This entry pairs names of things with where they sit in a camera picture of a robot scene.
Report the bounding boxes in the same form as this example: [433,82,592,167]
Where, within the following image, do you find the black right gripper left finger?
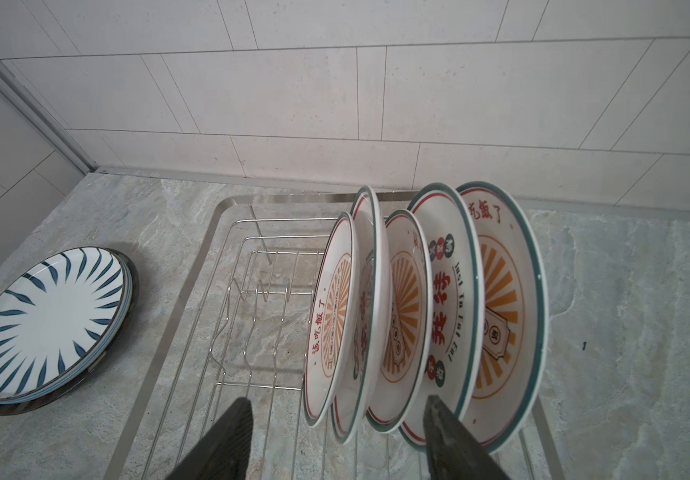
[167,397,254,479]

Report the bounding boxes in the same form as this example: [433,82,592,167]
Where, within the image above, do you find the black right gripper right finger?
[423,395,508,480]

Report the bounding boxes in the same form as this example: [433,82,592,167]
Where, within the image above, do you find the large orange sunburst plate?
[457,181,549,454]

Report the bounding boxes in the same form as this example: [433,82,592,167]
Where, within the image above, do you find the white plate red characters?
[331,186,391,444]

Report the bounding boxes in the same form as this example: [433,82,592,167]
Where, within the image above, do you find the brown striped rim plate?
[0,248,140,416]

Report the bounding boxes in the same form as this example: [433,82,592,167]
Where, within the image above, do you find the white blue leaf plate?
[0,246,134,405]

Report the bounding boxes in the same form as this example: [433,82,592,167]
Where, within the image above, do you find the large red characters plate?
[399,182,485,452]

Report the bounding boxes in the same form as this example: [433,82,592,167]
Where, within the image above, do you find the white plate orange sunburst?
[303,212,359,427]

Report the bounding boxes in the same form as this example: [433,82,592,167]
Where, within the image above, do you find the metal wire dish rack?
[103,190,567,480]

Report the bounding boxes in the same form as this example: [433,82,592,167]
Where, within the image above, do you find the aluminium corner post left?
[0,60,99,174]

